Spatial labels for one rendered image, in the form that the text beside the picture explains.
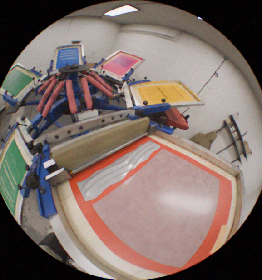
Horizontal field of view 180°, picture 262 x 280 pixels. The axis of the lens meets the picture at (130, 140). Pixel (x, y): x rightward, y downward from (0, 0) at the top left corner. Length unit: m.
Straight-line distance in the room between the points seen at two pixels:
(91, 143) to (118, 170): 0.11
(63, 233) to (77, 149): 0.21
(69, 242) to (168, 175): 0.32
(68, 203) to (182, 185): 0.33
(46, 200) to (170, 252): 0.30
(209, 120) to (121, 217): 2.16
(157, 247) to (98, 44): 4.60
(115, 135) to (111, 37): 4.50
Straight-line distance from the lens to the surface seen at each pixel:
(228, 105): 2.23
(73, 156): 0.25
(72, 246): 0.23
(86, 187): 0.26
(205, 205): 0.31
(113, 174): 0.26
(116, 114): 0.54
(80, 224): 0.25
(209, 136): 2.22
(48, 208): 0.25
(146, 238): 0.23
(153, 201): 0.24
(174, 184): 0.28
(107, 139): 0.26
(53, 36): 4.23
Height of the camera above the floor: 1.51
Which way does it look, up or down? 51 degrees down
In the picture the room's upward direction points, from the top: 38 degrees clockwise
